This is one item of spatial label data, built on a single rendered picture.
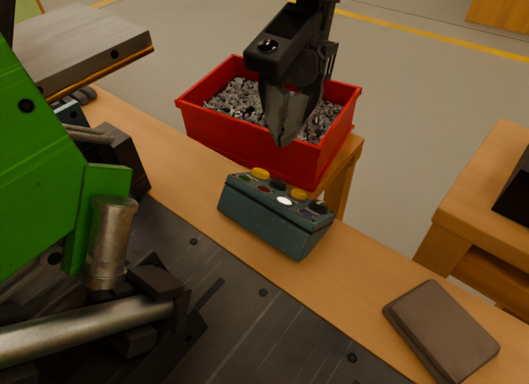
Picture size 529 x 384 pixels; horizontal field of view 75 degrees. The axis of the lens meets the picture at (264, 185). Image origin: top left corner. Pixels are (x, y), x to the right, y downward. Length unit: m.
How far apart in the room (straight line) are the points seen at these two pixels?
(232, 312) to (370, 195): 1.40
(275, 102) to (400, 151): 1.60
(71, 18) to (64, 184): 0.29
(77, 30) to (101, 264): 0.31
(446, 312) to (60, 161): 0.41
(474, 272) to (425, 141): 1.48
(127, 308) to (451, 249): 0.55
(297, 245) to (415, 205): 1.38
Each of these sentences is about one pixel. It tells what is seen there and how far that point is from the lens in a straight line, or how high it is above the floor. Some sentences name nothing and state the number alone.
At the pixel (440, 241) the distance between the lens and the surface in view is 0.71.
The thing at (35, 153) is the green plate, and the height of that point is 1.14.
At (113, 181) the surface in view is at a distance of 0.34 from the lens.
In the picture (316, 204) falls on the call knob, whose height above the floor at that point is 0.94.
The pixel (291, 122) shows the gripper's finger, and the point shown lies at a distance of 0.49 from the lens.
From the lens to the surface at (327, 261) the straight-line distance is 0.48.
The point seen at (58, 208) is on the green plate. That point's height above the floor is 1.10.
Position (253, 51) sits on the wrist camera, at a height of 1.13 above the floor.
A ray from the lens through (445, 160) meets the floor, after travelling 2.09.
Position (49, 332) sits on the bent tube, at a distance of 0.34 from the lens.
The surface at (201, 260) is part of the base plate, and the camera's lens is 0.49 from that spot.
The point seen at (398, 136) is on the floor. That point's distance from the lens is 2.16.
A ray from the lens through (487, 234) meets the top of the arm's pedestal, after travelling 0.65.
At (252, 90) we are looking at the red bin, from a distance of 0.80.
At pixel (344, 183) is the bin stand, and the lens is 0.86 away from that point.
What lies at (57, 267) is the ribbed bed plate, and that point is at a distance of 0.37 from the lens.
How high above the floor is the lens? 1.31
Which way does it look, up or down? 48 degrees down
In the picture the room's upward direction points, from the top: 2 degrees counter-clockwise
